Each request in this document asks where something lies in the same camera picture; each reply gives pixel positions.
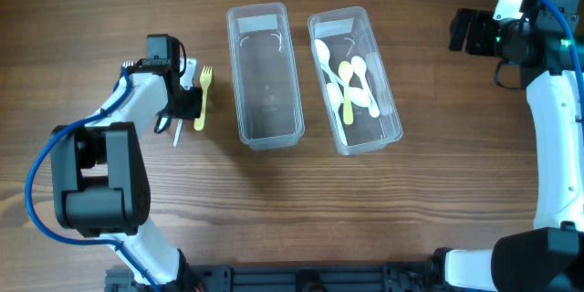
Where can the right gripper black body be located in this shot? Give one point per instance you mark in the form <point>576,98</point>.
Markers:
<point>487,37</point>

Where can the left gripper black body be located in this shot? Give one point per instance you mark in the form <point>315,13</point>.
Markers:
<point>188,104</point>

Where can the thick-handled white plastic spoon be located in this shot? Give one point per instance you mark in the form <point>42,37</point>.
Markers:
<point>359,67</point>

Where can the cream yellow plastic spoon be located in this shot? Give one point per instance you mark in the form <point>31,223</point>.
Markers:
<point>346,73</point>

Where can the slim white plastic spoon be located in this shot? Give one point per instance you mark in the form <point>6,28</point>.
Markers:
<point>323,58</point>

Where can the thin-handled white plastic spoon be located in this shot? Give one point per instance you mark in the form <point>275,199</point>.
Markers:
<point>336,100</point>

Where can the broad white plastic spoon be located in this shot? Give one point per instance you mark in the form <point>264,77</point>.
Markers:
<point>358,96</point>

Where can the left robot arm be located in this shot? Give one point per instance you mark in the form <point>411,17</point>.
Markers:
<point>100,184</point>

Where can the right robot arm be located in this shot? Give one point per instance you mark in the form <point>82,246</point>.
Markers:
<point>544,39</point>

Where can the left clear plastic container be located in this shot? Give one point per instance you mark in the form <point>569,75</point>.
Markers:
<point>267,97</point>

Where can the clear plastic container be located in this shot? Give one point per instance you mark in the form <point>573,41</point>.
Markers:
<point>348,32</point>
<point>267,97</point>

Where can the right clear plastic container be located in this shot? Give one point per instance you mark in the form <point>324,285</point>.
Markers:
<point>348,32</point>

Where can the white plastic fork on side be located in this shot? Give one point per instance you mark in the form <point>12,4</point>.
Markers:
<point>178,132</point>

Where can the cream yellow plastic fork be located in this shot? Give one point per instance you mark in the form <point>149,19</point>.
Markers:
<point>206,78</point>

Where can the small white plastic fork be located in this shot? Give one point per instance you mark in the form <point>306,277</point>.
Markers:
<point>128,63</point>

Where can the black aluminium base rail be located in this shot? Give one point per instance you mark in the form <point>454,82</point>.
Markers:
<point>392,277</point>

